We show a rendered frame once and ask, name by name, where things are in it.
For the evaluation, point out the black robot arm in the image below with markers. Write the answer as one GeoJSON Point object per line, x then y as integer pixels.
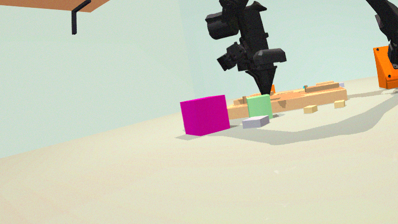
{"type": "Point", "coordinates": [235, 16]}

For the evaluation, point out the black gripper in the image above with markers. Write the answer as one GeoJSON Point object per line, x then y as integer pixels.
{"type": "Point", "coordinates": [261, 67]}

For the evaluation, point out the magenta cube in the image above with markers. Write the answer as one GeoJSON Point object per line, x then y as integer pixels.
{"type": "Point", "coordinates": [205, 115]}

